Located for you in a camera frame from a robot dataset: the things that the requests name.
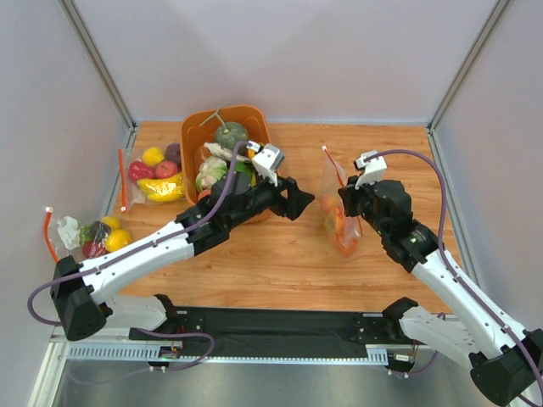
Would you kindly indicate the zip bag with banana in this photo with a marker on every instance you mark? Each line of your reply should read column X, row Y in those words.
column 130, row 194

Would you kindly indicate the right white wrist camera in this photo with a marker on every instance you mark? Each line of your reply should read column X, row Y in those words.
column 372, row 167

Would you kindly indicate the fake yellow banana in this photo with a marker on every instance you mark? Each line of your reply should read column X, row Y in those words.
column 163, row 190

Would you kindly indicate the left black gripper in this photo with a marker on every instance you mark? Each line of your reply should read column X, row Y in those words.
column 287, row 197

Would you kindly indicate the fake peach left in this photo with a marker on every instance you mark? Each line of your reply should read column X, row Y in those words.
column 203, row 194

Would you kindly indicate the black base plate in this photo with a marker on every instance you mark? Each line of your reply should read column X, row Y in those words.
column 281, row 334

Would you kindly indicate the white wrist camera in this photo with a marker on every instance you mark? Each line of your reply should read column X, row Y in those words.
column 266, row 160
column 372, row 167

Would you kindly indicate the white fake garlic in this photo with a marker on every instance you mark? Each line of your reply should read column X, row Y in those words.
column 216, row 150

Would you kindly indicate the white fake cauliflower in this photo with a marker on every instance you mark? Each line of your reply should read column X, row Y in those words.
column 211, row 171

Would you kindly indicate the purple fake fruit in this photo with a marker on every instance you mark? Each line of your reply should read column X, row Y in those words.
column 173, row 153

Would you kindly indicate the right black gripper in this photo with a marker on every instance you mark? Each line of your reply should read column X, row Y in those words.
column 356, row 203

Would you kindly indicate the green fake pumpkin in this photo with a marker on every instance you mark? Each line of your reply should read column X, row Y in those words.
column 227, row 135

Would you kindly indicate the clear zip bag orange seal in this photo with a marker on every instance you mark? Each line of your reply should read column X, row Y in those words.
column 344, row 232

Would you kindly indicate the orange plastic basket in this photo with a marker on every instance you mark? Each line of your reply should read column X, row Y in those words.
column 199, row 128

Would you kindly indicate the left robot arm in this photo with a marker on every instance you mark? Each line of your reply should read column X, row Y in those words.
column 84, row 290

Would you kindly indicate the red fake pepper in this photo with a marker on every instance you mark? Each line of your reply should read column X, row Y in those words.
column 137, row 170

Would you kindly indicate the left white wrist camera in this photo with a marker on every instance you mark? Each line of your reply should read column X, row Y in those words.
column 266, row 160

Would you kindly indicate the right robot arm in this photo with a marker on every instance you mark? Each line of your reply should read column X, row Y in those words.
column 503, row 357

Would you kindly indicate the small orange fake pumpkin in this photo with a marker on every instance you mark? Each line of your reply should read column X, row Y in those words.
column 345, row 246

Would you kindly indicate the yellow fake fruit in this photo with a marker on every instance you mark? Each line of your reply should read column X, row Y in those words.
column 117, row 240

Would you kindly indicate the zip bag near left wall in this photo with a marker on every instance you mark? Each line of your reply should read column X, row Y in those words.
column 67, row 236

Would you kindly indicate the yellow fake lemon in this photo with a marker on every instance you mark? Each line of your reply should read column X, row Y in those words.
column 153, row 156

